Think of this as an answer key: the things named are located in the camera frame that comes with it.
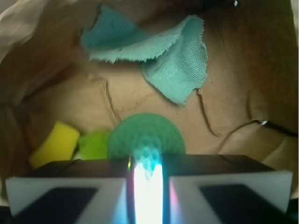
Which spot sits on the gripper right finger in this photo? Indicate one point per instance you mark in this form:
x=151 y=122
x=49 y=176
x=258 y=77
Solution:
x=224 y=189

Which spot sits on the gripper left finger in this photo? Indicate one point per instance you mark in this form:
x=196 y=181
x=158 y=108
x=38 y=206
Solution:
x=71 y=192

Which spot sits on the green dimpled ball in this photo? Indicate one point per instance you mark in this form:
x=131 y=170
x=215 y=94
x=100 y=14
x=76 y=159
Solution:
x=141 y=134

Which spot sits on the green plush toy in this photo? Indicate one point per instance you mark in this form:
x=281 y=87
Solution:
x=94 y=146

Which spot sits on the yellow sponge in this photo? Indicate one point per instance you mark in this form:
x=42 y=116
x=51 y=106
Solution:
x=58 y=146

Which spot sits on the teal frayed cloth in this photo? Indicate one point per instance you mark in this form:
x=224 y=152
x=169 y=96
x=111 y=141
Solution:
x=173 y=61

